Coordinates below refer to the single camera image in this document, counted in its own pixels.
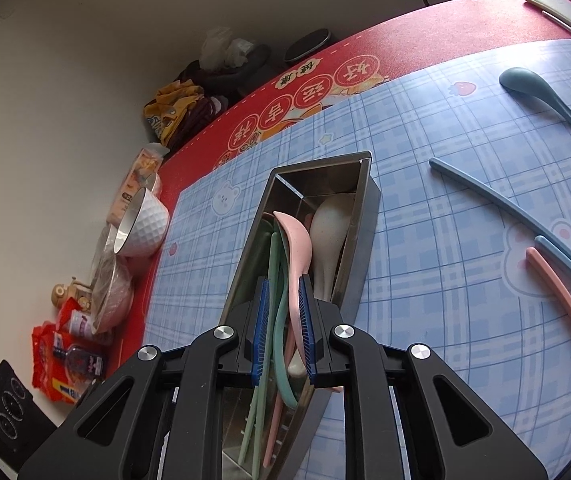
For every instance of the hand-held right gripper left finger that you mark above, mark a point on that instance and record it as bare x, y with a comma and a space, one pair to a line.
260, 330

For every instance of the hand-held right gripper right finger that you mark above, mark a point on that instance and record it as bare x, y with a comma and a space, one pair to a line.
308, 332

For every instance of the green spoon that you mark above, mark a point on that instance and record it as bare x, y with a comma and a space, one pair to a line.
279, 355

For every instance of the pink spoon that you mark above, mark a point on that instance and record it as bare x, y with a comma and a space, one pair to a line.
293, 240

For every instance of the green chopstick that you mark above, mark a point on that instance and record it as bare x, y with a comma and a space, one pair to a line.
258, 435
248, 430

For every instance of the metal utensil box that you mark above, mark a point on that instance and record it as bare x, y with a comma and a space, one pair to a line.
360, 245

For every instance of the beige speckled spoon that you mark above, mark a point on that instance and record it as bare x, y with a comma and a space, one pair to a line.
330, 230

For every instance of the plastic-wrapped bowl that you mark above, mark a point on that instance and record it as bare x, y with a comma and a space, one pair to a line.
113, 295

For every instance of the white dimpled bowl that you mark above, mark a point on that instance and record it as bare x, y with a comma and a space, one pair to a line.
148, 225

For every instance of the blue plaid table mat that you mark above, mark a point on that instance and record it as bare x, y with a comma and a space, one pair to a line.
465, 310

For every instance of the pink label jar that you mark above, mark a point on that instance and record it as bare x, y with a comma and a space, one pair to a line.
78, 317

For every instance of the small clear bottle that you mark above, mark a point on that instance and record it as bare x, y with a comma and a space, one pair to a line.
78, 360

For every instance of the orange biscuit packet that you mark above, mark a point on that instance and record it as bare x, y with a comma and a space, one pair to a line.
133, 185

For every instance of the wooden figurine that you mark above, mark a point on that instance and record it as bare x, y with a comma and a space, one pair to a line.
68, 292

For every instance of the red snack packet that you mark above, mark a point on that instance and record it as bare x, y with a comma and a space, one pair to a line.
45, 365

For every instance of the dark striped bag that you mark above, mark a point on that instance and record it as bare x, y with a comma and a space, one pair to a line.
198, 115

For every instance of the blue chopstick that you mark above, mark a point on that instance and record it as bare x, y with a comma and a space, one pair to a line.
545, 245
490, 197

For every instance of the yellow snack bag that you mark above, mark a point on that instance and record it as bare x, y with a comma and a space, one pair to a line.
170, 110

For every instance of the black cloth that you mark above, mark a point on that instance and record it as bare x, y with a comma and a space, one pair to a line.
235, 80

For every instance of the black stove panel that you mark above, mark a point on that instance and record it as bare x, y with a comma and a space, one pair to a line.
8, 415

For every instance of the clear plastic bag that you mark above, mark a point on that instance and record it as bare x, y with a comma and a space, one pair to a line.
225, 47

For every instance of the black round stool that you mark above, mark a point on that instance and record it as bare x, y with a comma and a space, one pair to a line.
308, 45

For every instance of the red table mat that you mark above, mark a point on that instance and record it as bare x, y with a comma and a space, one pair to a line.
415, 40

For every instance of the blue spoon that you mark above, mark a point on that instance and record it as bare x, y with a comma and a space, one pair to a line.
520, 80

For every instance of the white pen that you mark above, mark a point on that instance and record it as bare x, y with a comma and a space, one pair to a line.
565, 27

